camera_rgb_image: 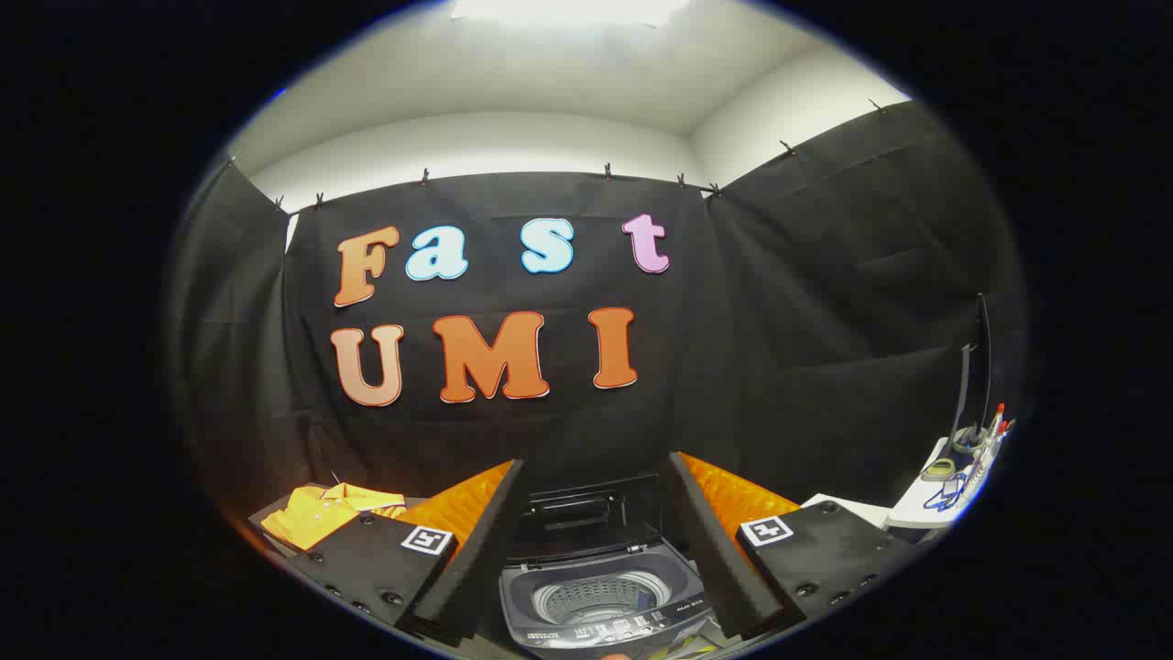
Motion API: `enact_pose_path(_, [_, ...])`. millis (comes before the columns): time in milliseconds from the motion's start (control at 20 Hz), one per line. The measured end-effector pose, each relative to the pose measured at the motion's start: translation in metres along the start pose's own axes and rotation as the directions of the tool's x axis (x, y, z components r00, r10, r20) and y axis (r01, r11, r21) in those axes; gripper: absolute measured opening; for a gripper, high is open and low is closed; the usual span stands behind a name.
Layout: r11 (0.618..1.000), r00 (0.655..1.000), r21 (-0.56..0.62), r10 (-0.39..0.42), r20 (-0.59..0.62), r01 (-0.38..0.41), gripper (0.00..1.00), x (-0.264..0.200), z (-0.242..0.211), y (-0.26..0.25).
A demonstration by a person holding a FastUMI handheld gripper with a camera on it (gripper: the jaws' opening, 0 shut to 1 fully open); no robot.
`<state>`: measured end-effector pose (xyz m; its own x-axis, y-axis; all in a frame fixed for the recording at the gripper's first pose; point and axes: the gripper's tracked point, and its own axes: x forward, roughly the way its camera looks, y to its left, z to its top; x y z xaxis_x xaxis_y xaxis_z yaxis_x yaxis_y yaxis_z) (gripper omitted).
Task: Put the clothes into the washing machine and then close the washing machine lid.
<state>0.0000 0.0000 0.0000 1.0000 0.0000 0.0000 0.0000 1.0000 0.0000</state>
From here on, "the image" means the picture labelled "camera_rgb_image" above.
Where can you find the ceiling light panel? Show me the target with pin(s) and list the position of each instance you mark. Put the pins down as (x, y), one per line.
(568, 9)

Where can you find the dark monitor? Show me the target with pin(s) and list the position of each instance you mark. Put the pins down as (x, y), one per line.
(982, 367)

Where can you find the grey tape roll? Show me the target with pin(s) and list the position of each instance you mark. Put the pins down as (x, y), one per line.
(937, 470)

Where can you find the grey board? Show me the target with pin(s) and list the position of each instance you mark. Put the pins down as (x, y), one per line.
(268, 541)

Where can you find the yellow polo shirt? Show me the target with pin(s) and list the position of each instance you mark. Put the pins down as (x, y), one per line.
(316, 513)

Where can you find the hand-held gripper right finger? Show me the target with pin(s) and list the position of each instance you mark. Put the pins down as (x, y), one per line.
(706, 550)

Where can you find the row of small clips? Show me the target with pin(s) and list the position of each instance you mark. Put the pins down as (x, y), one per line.
(607, 171)

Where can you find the black backdrop cloth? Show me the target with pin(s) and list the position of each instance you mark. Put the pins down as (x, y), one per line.
(788, 321)

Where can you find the white side table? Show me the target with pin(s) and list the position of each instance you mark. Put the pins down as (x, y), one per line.
(916, 506)

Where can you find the grey washing machine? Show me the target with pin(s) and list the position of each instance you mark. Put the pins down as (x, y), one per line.
(605, 632)

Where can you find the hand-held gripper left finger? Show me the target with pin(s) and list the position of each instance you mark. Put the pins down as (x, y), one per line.
(490, 550)

